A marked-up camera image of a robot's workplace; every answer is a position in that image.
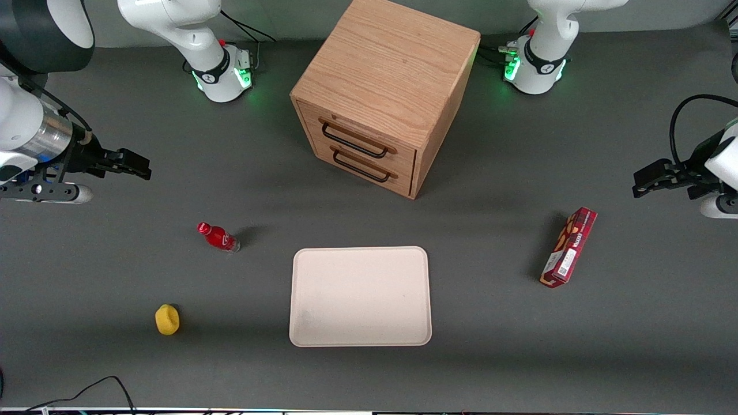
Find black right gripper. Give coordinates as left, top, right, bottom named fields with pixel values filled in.
left=56, top=128, right=152, bottom=181

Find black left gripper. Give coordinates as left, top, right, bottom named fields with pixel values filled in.
left=632, top=131, right=726, bottom=200

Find black metal drawer handle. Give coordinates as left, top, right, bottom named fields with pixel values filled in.
left=318, top=118, right=398, bottom=160
left=329, top=145, right=399, bottom=184

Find wooden drawer with black handle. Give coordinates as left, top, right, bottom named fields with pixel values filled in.
left=311, top=135, right=416, bottom=198
left=300, top=102, right=417, bottom=175

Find wooden drawer cabinet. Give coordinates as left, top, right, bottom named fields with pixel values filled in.
left=290, top=0, right=481, bottom=201

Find red snack box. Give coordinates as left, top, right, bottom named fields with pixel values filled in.
left=540, top=206, right=598, bottom=289

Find red plastic bottle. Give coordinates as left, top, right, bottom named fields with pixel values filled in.
left=197, top=222, right=242, bottom=254

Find yellow lemon toy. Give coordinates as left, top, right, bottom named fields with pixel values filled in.
left=155, top=304, right=180, bottom=336

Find beige rectangular tray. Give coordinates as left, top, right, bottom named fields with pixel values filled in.
left=289, top=246, right=432, bottom=348

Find black looped cable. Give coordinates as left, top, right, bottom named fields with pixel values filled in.
left=669, top=94, right=738, bottom=169

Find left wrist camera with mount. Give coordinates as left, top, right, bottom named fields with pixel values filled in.
left=700, top=193, right=738, bottom=220

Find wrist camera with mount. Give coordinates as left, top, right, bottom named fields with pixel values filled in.
left=0, top=180, right=93, bottom=204
left=700, top=193, right=738, bottom=220

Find black cable along right arm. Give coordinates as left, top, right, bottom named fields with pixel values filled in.
left=14, top=78, right=93, bottom=134

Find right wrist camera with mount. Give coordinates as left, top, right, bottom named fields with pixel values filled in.
left=0, top=180, right=93, bottom=204

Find black right arm base cables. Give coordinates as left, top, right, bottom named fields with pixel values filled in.
left=220, top=9, right=277, bottom=71

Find black arm base cables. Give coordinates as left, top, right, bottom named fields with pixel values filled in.
left=220, top=9, right=277, bottom=71
left=479, top=17, right=540, bottom=67

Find black left arm base cables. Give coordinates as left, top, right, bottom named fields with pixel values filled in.
left=479, top=17, right=540, bottom=67

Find black cable at table edge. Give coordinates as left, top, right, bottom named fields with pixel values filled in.
left=0, top=376, right=137, bottom=415

